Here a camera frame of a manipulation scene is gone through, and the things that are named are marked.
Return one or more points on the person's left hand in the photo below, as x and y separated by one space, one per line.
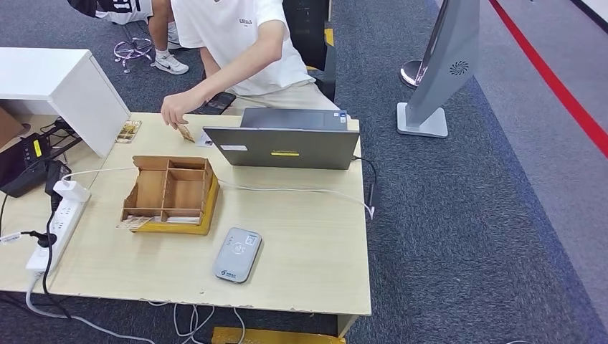
183 107

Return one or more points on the patterned room key card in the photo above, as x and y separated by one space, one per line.
135 222
186 133

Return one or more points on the white printed ID card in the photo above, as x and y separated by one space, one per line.
206 139

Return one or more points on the person's left forearm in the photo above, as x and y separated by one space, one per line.
242 64

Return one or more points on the person's right forearm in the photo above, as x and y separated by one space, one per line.
209 61

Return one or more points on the picture card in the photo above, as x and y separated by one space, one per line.
128 131

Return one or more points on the person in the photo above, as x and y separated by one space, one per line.
237 42
159 28

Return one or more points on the grey card reader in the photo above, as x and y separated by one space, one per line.
237 255

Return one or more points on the dark phone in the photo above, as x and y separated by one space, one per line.
218 103

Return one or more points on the chrome stool base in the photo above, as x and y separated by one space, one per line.
133 50

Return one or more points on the wooden compartment box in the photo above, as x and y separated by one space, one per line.
166 190

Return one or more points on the yellow base tray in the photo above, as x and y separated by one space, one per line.
206 213

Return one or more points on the grey laptop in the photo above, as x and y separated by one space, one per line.
285 147

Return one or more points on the white cards stack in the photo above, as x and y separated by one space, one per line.
183 220

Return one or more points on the white cabinet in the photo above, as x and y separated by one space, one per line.
57 80

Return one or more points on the white charger block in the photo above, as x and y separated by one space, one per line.
71 191

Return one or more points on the black power adapter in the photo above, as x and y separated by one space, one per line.
57 178

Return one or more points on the black chair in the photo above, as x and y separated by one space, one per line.
309 33

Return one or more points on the black device yellow label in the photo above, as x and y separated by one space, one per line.
24 166

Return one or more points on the white power strip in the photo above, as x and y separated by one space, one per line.
59 228

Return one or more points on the brown cardboard box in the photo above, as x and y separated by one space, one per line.
8 127

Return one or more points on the chrome stanchion base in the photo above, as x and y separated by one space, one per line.
410 73

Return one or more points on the grey kiosk stand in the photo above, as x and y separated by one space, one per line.
442 61

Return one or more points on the white desk leg panel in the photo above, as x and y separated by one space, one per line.
347 326

